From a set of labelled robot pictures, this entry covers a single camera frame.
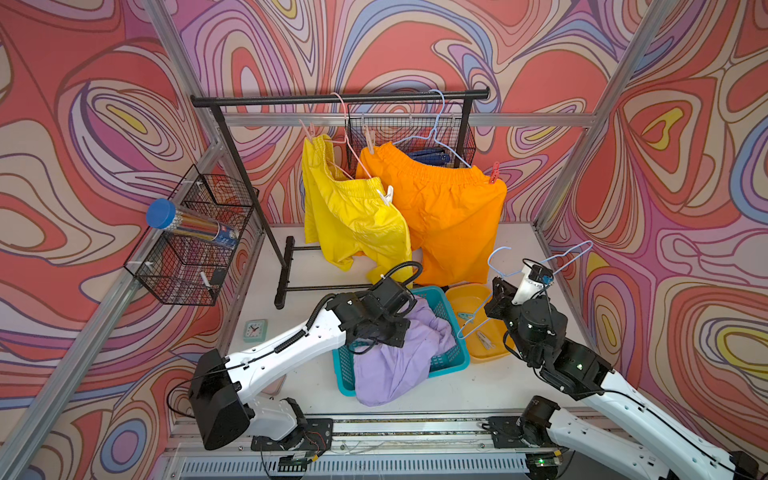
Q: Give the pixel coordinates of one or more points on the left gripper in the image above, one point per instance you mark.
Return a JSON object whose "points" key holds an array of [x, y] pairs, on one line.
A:
{"points": [[399, 338]]}

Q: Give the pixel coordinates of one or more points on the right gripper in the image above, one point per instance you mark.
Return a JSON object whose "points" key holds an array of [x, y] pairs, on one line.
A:
{"points": [[503, 294]]}

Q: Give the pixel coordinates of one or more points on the grey clothespin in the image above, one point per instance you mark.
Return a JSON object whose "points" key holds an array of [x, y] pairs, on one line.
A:
{"points": [[485, 341]]}

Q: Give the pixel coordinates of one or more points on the lilac shorts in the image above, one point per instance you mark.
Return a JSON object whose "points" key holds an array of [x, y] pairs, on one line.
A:
{"points": [[385, 373]]}

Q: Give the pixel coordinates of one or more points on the yellow shorts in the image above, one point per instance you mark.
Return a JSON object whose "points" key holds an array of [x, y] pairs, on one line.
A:
{"points": [[350, 217]]}

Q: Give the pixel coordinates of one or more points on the white clothespin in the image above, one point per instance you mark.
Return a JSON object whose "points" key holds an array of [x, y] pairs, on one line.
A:
{"points": [[387, 196]]}

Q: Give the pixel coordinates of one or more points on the pink clothespin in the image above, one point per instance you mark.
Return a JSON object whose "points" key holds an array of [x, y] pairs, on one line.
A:
{"points": [[308, 129]]}

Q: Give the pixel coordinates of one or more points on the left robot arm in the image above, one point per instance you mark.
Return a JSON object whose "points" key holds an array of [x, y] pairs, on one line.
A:
{"points": [[226, 392]]}

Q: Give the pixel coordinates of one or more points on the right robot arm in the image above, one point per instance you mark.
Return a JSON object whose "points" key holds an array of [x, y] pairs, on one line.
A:
{"points": [[656, 445]]}

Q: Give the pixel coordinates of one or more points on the orange shorts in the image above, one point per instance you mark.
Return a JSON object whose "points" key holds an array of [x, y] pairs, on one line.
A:
{"points": [[452, 214]]}

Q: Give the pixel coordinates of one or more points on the yellow plastic tray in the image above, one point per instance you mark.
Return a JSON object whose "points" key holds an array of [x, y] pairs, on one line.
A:
{"points": [[471, 298]]}

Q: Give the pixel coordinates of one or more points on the teal plastic basket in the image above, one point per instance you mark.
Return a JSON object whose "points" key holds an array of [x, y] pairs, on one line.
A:
{"points": [[454, 360]]}

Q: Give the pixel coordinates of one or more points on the pink flat case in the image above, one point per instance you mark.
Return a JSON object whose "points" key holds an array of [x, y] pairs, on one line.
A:
{"points": [[274, 387]]}

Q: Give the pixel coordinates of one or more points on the mint small clock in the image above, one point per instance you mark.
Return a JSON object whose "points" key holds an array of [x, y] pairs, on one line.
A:
{"points": [[255, 331]]}

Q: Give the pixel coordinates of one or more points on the red clothespin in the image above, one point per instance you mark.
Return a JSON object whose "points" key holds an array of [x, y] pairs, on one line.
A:
{"points": [[495, 173]]}

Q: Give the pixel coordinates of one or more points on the beige clothespin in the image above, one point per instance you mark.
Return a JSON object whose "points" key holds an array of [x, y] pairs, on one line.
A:
{"points": [[370, 139]]}

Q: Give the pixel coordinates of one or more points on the blue capped pencil tube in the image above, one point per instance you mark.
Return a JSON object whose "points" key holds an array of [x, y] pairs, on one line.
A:
{"points": [[164, 215]]}

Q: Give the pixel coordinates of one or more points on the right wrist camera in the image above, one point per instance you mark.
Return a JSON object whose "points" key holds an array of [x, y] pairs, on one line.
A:
{"points": [[537, 277]]}

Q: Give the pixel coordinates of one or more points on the black wire basket back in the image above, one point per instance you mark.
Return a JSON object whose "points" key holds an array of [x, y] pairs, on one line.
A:
{"points": [[394, 121]]}

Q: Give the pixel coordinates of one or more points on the black wire basket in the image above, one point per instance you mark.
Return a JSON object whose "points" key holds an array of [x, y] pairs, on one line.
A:
{"points": [[181, 270], [394, 121]]}

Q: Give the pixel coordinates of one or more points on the black wire basket left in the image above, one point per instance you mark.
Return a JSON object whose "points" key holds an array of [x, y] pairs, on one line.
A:
{"points": [[181, 270]]}

